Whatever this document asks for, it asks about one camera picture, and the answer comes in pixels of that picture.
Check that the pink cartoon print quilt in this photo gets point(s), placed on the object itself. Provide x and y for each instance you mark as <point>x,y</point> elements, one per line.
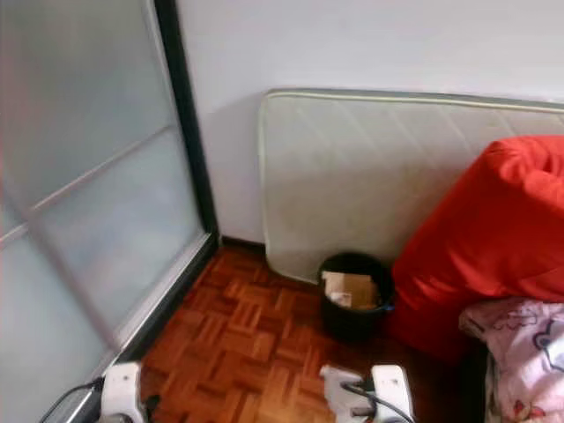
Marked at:
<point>520,352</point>

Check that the black waste bin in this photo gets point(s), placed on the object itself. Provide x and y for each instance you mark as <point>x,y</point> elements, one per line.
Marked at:
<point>352,324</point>

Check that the brown cardboard piece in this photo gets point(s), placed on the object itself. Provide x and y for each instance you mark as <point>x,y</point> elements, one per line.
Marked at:
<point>352,289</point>

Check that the dark wooden skirting board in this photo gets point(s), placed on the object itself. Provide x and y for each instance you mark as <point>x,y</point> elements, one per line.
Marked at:
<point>242,243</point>

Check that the red beanbag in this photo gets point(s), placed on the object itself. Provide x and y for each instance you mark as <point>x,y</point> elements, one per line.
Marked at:
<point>485,229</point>

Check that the pale green mattress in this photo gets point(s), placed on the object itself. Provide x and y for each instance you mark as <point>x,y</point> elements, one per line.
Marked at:
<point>361,176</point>

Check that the frosted glass sliding door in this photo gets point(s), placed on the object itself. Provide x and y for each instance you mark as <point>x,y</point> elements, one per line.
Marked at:
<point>88,106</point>

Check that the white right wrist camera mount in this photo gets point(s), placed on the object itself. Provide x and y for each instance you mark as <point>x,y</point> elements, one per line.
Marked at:
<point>394,388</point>

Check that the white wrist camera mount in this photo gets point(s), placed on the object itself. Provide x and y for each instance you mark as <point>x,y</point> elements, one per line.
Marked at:
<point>122,388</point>
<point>394,388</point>

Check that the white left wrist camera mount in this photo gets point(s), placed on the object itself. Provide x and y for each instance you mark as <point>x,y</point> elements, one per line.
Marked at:
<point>122,388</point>

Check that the black door frame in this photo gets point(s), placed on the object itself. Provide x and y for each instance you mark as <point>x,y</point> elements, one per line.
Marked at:
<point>187,115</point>

